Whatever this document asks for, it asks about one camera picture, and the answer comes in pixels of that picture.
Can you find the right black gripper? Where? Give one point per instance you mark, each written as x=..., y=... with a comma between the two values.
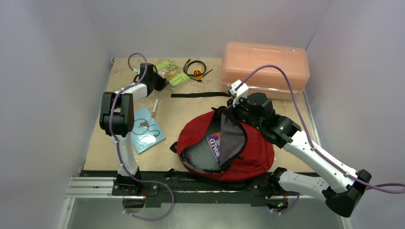
x=236, y=111

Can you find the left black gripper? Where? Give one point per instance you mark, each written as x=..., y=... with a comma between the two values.
x=163, y=82

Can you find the red student backpack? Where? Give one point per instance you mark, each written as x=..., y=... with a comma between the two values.
x=244, y=153

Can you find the purple Roald Dahl book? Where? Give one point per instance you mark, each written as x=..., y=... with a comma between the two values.
x=214, y=144

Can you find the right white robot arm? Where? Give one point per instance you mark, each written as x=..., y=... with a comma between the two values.
x=338, y=186

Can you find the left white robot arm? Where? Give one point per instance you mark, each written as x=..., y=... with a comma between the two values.
x=117, y=119

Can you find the green paperback book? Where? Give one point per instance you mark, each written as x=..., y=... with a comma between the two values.
x=173, y=73

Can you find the white orange pen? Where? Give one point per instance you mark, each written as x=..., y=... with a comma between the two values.
x=154, y=108

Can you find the light blue notebook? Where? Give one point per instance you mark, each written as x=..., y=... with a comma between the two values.
x=146, y=132

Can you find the translucent orange plastic box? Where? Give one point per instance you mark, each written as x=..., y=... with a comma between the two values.
x=285, y=68

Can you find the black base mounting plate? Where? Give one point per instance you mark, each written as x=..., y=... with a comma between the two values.
x=184, y=187

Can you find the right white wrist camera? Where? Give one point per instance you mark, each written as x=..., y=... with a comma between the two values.
x=237, y=90

